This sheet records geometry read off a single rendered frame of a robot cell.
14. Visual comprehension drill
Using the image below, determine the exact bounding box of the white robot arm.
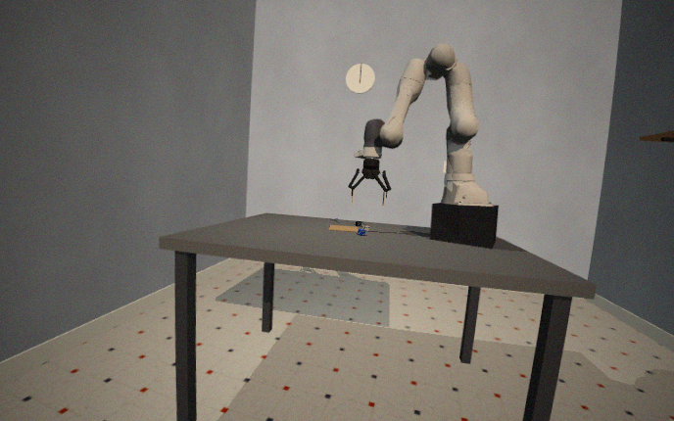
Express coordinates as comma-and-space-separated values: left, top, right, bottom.
355, 43, 494, 207

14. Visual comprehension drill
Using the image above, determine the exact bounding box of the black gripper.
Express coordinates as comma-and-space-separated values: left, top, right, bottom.
348, 159, 391, 206

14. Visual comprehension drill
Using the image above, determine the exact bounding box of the orange flat mat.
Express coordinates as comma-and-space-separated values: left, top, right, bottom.
329, 225, 358, 232

